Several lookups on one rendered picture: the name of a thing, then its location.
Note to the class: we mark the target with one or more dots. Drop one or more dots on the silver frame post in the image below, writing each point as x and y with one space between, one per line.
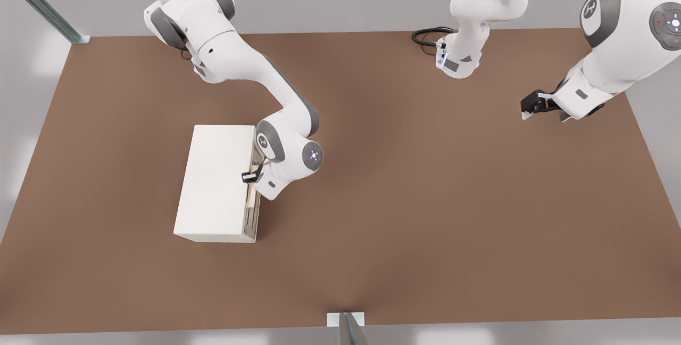
40 1
348 329

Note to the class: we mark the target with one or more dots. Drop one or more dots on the white oven box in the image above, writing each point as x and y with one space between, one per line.
215 180

